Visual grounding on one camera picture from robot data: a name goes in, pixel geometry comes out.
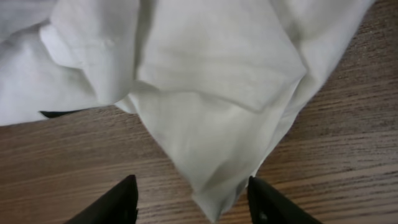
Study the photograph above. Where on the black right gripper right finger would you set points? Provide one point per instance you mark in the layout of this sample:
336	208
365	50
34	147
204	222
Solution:
268	206

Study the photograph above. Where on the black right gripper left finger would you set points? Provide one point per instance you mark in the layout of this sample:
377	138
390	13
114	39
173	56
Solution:
116	206

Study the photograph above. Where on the white t-shirt black print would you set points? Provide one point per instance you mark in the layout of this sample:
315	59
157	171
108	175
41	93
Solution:
217	83

